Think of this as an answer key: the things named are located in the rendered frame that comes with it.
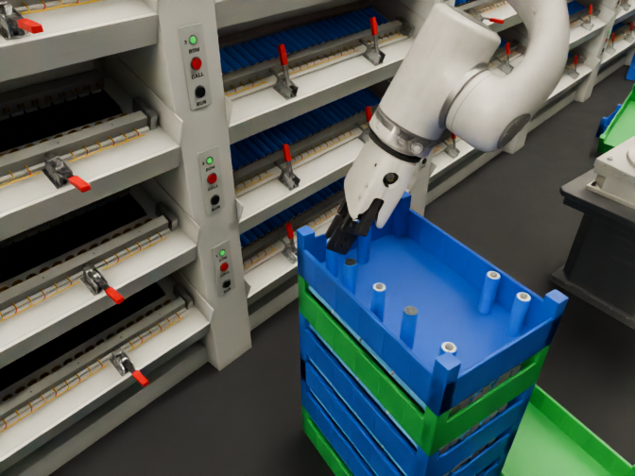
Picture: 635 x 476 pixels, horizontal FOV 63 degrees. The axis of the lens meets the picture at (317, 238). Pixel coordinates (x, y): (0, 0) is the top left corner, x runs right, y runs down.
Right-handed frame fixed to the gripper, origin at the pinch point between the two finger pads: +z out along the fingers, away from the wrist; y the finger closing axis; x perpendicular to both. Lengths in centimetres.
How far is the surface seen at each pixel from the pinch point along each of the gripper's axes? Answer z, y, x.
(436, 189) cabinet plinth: 23, 83, -55
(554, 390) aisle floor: 23, 7, -63
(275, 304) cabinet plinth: 46, 34, -8
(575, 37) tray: -33, 141, -99
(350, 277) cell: 2.2, -6.0, -1.8
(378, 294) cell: -0.2, -10.9, -4.0
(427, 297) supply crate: 1.6, -5.5, -13.9
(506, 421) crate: 9.7, -16.8, -29.3
